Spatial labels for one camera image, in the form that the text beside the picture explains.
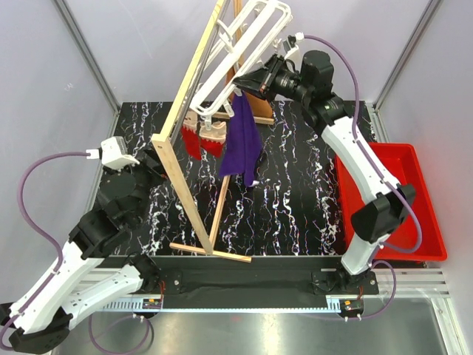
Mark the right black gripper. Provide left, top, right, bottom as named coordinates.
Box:
left=233, top=55, right=310, bottom=104

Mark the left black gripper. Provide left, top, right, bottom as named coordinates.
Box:
left=106, top=145, right=180, bottom=225

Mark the wooden hanger stand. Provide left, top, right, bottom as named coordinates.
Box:
left=152, top=1, right=292, bottom=263

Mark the pink patterned sock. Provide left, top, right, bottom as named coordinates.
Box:
left=180, top=110, right=202, bottom=160

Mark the white plastic clip hanger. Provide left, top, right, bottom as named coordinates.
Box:
left=189, top=1, right=292, bottom=129

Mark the purple sock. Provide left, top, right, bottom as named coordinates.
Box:
left=220, top=93, right=262, bottom=187

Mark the orange brown sock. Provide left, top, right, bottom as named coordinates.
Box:
left=225, top=67, right=273, bottom=118

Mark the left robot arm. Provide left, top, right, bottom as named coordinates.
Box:
left=1, top=148, right=166, bottom=354

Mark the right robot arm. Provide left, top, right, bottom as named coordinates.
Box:
left=232, top=50, right=416, bottom=294

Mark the black marble pattern mat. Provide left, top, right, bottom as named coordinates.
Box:
left=78, top=100, right=384, bottom=257

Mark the red plastic tray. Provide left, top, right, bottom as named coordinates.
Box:
left=335, top=143, right=448, bottom=262

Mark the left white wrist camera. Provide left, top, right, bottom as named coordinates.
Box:
left=86, top=136, right=140, bottom=171

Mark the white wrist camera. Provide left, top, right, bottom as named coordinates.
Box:
left=86, top=136, right=140, bottom=171
left=283, top=32, right=304, bottom=64

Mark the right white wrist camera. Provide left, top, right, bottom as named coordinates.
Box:
left=283, top=32, right=304, bottom=64

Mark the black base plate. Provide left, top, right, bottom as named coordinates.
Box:
left=153, top=256, right=379, bottom=311

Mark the white slotted cable duct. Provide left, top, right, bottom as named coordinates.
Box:
left=100, top=297, right=144, bottom=312

